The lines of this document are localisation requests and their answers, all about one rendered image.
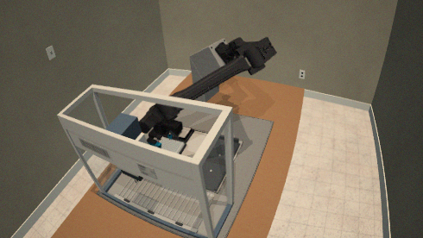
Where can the white well plate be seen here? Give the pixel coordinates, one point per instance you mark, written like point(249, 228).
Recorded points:
point(171, 145)

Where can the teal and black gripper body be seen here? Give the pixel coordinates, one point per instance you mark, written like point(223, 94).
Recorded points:
point(152, 134)

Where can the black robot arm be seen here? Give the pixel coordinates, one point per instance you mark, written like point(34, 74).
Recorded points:
point(257, 54)

